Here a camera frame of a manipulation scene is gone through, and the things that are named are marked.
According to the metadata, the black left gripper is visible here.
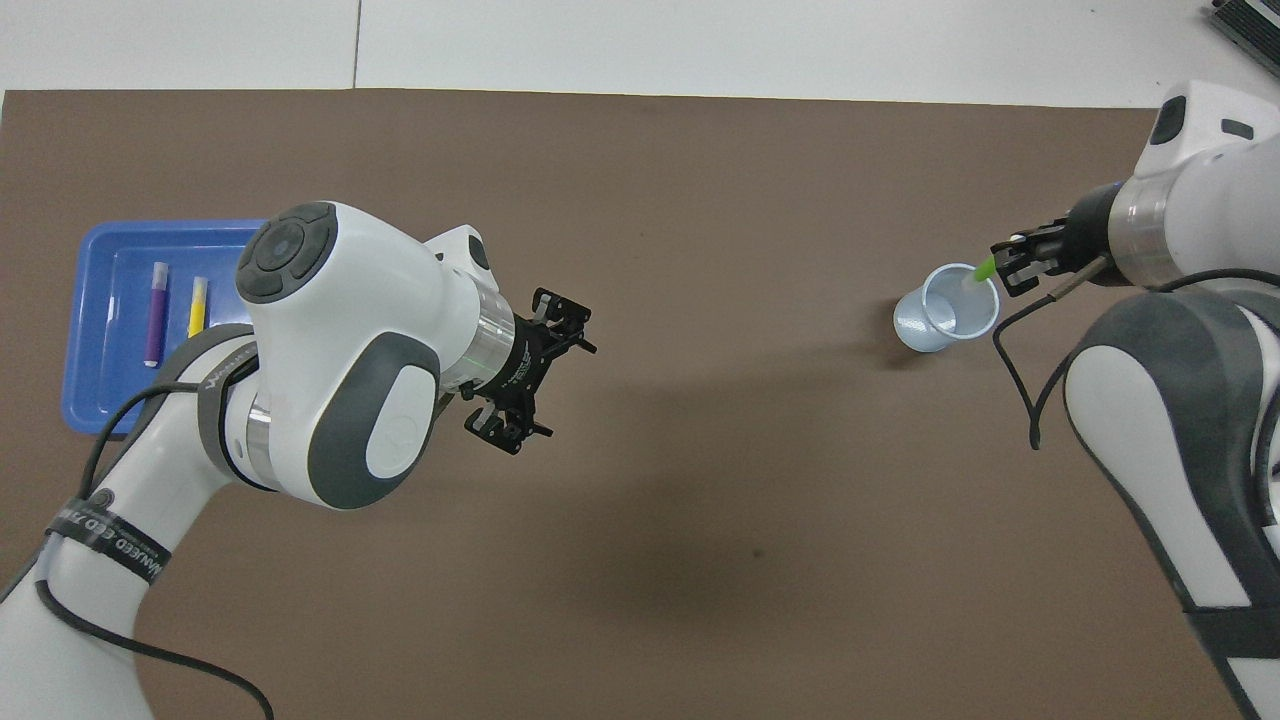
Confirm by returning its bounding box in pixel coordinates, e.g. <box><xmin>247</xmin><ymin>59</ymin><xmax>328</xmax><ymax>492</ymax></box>
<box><xmin>463</xmin><ymin>288</ymin><xmax>598</xmax><ymax>456</ymax></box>

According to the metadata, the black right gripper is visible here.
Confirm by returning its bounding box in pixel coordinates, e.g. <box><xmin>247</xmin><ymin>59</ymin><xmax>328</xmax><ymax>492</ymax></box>
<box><xmin>992</xmin><ymin>185</ymin><xmax>1126</xmax><ymax>298</ymax></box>

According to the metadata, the purple pen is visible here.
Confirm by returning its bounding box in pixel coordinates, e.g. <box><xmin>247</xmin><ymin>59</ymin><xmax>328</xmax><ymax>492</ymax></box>
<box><xmin>143</xmin><ymin>261</ymin><xmax>171</xmax><ymax>368</ymax></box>

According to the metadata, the translucent plastic cup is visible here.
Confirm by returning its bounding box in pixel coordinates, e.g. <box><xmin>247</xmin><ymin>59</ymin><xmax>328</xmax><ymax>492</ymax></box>
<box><xmin>893</xmin><ymin>263</ymin><xmax>1001</xmax><ymax>354</ymax></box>

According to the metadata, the brown table mat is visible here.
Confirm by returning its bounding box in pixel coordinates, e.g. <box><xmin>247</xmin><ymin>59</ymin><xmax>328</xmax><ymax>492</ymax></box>
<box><xmin>0</xmin><ymin>88</ymin><xmax>1259</xmax><ymax>720</ymax></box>

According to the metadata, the grey ribbed device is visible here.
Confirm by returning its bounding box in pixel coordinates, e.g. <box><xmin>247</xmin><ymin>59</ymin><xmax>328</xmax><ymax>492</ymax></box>
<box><xmin>1205</xmin><ymin>0</ymin><xmax>1280</xmax><ymax>63</ymax></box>

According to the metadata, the blue plastic tray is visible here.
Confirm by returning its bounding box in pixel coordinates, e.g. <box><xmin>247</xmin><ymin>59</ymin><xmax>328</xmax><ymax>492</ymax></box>
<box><xmin>62</xmin><ymin>220</ymin><xmax>271</xmax><ymax>438</ymax></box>

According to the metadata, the black left arm label strap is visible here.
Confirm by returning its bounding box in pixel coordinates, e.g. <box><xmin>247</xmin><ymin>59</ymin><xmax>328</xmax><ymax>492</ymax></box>
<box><xmin>45</xmin><ymin>495</ymin><xmax>171</xmax><ymax>586</ymax></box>

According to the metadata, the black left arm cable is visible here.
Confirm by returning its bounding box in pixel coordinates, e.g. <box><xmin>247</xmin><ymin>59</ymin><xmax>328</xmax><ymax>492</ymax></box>
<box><xmin>35</xmin><ymin>380</ymin><xmax>276</xmax><ymax>720</ymax></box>

